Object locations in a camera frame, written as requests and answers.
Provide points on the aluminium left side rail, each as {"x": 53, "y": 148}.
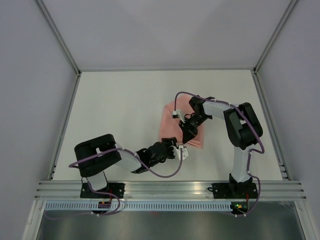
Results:
{"x": 65, "y": 120}

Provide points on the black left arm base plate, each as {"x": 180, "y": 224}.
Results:
{"x": 111, "y": 191}

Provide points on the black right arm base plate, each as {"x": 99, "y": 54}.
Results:
{"x": 233, "y": 190}

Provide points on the aluminium rail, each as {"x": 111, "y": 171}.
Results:
{"x": 271, "y": 127}
{"x": 65, "y": 120}
{"x": 169, "y": 190}

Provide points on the aluminium left corner post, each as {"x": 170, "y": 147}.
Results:
{"x": 57, "y": 35}

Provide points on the aluminium corner post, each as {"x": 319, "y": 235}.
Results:
{"x": 275, "y": 34}
{"x": 57, "y": 35}

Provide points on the pink cloth napkin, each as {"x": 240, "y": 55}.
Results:
{"x": 169, "y": 127}

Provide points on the aluminium front rail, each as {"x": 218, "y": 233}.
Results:
{"x": 169, "y": 190}

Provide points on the aluminium right side rail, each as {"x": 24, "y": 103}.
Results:
{"x": 271, "y": 127}

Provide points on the aluminium right corner post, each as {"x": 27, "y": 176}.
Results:
{"x": 275, "y": 34}

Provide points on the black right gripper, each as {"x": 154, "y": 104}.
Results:
{"x": 188, "y": 133}

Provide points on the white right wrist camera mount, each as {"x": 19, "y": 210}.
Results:
{"x": 177, "y": 114}

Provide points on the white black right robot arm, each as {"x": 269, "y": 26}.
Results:
{"x": 244, "y": 132}

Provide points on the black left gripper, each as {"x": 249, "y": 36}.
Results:
{"x": 170, "y": 141}

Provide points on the white slotted cable duct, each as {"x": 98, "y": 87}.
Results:
{"x": 219, "y": 206}

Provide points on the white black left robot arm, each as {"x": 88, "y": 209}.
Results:
{"x": 96, "y": 155}

